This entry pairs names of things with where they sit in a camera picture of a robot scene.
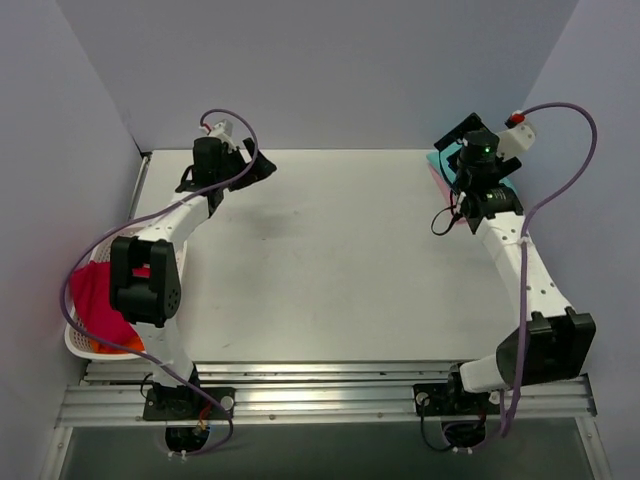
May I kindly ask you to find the teal t shirt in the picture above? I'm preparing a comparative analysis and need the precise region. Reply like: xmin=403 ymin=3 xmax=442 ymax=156
xmin=424 ymin=139 xmax=517 ymax=190

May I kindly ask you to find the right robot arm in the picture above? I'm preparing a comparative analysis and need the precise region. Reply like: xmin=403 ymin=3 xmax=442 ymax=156
xmin=434 ymin=112 xmax=596 ymax=413

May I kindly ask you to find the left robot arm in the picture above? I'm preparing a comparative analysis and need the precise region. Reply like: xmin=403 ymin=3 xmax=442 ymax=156
xmin=109 ymin=136 xmax=277 ymax=419

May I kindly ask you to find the folded pink t shirt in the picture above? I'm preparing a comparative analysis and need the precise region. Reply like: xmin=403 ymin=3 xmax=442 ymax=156
xmin=428 ymin=164 xmax=467 ymax=237

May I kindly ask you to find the crimson t shirt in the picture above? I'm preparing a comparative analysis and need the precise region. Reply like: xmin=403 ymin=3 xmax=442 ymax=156
xmin=70 ymin=261 xmax=144 ymax=351

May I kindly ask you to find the orange t shirt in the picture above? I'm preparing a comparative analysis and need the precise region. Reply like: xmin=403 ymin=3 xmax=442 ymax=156
xmin=89 ymin=335 xmax=145 ymax=355

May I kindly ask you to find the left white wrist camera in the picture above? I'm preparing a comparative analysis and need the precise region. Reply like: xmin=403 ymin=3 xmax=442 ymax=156
xmin=200 ymin=120 xmax=233 ymax=145

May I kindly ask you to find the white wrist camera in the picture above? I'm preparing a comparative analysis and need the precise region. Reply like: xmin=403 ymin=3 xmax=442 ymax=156
xmin=497 ymin=111 xmax=536 ymax=160
xmin=200 ymin=120 xmax=233 ymax=145

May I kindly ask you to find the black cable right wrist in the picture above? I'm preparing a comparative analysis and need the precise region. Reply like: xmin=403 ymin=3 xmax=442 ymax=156
xmin=431 ymin=149 xmax=471 ymax=237

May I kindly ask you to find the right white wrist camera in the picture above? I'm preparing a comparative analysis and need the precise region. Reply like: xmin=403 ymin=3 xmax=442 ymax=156
xmin=497 ymin=111 xmax=536 ymax=160

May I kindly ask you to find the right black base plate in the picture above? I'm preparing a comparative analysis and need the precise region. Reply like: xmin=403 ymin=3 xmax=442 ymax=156
xmin=412 ymin=383 xmax=500 ymax=417

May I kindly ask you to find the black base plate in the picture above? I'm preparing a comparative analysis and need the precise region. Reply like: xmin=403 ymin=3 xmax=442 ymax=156
xmin=412 ymin=383 xmax=500 ymax=417
xmin=142 ymin=385 xmax=236 ymax=421

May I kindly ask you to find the aluminium rail frame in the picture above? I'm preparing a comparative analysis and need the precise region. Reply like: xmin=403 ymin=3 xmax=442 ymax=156
xmin=54 ymin=149 xmax=598 ymax=429

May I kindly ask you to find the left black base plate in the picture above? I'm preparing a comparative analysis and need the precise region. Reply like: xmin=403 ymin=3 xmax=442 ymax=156
xmin=142 ymin=385 xmax=236 ymax=421

